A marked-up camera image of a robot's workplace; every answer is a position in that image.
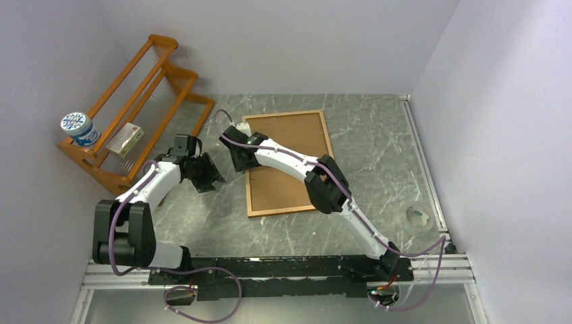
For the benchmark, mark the brown backing board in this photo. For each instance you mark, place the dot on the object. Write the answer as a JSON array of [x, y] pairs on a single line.
[[270, 191]]

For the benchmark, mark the clear tape roll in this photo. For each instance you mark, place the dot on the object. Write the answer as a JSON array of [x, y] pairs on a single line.
[[415, 219]]

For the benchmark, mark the aluminium extrusion rail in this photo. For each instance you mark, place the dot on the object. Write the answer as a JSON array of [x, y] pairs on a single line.
[[429, 269]]

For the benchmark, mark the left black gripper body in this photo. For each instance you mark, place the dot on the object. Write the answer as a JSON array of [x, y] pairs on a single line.
[[199, 177]]

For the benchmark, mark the blue white round tin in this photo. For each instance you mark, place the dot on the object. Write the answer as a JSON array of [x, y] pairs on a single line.
[[80, 128]]

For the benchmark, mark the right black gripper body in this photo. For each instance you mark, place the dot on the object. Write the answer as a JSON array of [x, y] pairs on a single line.
[[239, 165]]

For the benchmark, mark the white red small box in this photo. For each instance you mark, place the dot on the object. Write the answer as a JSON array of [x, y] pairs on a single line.
[[124, 140]]

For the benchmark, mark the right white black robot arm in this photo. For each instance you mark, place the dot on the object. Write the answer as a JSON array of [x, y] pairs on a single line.
[[328, 191]]

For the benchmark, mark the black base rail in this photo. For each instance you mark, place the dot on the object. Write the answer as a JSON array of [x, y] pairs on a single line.
[[272, 276]]

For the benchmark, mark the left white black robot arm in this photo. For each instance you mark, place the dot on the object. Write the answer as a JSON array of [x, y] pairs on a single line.
[[124, 236]]

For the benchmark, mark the wooden picture frame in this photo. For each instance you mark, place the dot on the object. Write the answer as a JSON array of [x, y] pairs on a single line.
[[286, 160]]

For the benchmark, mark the orange wooden shelf rack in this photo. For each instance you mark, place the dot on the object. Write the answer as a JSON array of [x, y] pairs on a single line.
[[147, 93]]

